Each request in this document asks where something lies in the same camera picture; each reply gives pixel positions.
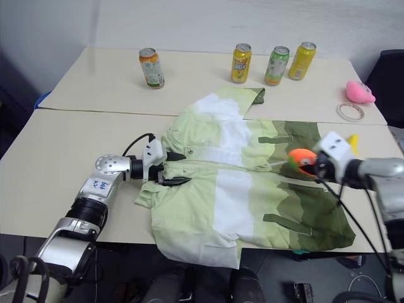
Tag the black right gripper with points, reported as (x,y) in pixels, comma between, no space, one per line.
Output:
(322,164)

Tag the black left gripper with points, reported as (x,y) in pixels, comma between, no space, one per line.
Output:
(154,173)

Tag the orange green plush toy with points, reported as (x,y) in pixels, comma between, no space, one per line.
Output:
(298,158)

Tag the green white gradient jacket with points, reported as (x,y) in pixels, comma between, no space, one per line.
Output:
(202,195)

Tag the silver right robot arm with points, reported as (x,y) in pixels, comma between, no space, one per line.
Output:
(378,172)

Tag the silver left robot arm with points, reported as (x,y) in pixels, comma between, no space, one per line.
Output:
(104,186)

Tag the yellow plush toy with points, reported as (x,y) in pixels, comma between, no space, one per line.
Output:
(354,142)

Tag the white tape roll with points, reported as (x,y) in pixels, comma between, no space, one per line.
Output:
(342,114)

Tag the pink plush toy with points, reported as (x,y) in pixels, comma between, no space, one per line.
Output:
(360,93)

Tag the orange green drink can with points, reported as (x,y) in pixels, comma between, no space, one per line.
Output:
(152,67)

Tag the green white drink can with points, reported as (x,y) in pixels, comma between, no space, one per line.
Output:
(276,67)

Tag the plain yellow drink can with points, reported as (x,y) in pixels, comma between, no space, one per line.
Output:
(301,61)

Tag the black chair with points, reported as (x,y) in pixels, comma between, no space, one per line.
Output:
(386,85)

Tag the dark rounded shape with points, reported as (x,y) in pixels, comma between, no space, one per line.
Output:
(249,287)
(167,287)

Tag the yellow drink can blue label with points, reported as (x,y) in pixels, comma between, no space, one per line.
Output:
(241,64)

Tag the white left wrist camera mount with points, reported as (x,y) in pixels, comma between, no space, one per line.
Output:
(153,152)

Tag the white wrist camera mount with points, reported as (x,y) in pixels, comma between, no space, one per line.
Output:
(153,152)
(335,148)

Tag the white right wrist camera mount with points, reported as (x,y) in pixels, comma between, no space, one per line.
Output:
(335,148)

